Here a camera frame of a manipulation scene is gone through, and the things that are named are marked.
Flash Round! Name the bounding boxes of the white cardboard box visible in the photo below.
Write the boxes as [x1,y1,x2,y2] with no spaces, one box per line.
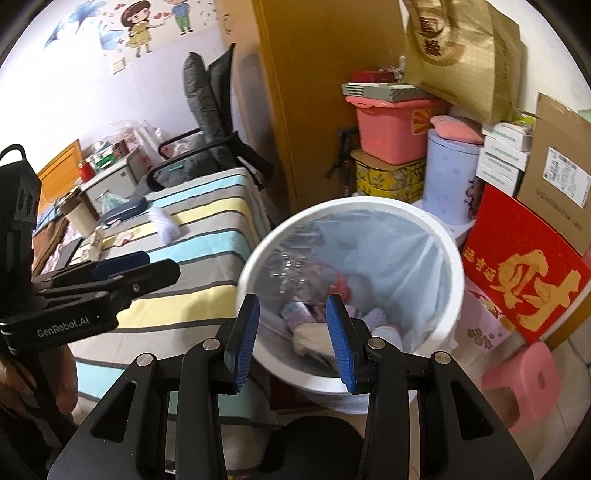
[477,145,530,172]
[475,163,523,197]
[482,120,534,153]

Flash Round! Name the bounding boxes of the cartoon wall sticker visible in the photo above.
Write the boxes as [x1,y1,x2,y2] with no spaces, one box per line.
[44,0,209,59]

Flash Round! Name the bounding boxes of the lavender bin with pink lid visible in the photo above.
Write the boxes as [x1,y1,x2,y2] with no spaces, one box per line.
[422,115,485,226]

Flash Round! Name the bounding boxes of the person's left hand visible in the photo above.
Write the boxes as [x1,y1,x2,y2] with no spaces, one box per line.
[0,344,80,417]

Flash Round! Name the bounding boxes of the striped bed sheet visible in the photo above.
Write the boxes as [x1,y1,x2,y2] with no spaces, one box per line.
[32,167,288,424]

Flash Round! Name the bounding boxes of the beige carton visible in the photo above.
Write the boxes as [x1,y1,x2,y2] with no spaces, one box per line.
[293,323,336,357]

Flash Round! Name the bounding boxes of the purple milk carton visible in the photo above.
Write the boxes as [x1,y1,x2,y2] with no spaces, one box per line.
[280,302,317,332]

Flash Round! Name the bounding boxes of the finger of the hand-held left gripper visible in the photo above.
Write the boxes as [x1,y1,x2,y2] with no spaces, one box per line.
[32,258,182,315]
[34,250,151,290]

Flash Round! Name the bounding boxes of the pink plastic stool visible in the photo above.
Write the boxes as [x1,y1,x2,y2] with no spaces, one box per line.
[480,340,563,435]

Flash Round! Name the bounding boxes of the black tripod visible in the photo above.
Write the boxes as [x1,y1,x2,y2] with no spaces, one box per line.
[325,127,359,181]

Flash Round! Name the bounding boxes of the yellow floral box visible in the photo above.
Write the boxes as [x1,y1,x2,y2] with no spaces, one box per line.
[349,148,427,202]

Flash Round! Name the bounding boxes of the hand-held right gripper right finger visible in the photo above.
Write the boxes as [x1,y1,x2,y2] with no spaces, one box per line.
[325,294,534,480]

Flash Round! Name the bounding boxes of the white bedside cabinet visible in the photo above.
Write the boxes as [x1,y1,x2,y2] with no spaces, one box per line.
[78,161,140,217]

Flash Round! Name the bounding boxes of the brown cardboard box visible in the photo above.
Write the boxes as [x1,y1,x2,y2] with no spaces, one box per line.
[516,92,591,257]

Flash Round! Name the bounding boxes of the pink floral box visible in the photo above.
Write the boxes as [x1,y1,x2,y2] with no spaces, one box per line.
[454,281,518,354]

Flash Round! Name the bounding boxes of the grey cushioned office chair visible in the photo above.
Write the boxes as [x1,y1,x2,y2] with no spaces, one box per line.
[159,52,237,186]

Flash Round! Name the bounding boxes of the dark red flat box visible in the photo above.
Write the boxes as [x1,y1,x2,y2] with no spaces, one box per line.
[351,69,405,86]

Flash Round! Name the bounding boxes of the wooden wardrobe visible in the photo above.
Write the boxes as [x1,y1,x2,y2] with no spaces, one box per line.
[217,0,413,219]

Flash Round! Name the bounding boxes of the gold gift bag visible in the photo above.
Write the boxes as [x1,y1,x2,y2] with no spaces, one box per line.
[399,0,527,123]

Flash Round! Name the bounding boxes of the pink storage box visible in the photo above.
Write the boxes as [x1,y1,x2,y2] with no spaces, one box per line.
[345,95,447,166]

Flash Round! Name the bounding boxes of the navy blue case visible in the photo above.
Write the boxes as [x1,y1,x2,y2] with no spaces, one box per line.
[99,197,148,227]

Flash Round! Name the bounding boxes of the orange wooden headboard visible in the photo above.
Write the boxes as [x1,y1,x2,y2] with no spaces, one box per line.
[34,138,84,217]

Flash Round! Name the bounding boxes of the black tablet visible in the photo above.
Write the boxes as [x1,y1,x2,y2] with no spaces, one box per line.
[55,240,86,269]

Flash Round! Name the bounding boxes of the grey green flat box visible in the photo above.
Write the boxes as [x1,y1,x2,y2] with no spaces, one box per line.
[342,82,435,103]

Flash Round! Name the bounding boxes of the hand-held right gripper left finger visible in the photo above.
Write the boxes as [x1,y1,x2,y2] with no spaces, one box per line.
[46,293,260,480]

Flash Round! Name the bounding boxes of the black office chair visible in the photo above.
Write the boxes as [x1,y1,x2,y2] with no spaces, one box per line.
[147,44,274,193]

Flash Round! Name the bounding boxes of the red white plastic bag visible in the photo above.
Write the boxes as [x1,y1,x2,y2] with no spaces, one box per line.
[124,121,160,177]

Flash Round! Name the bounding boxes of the red gift box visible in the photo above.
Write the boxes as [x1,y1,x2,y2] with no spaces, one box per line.
[462,184,591,345]

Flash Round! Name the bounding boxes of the red label plastic bottle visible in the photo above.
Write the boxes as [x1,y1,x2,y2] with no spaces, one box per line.
[272,251,357,302]

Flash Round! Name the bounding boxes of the white round waste bin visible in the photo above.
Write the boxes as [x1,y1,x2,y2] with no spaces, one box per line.
[235,198,465,414]

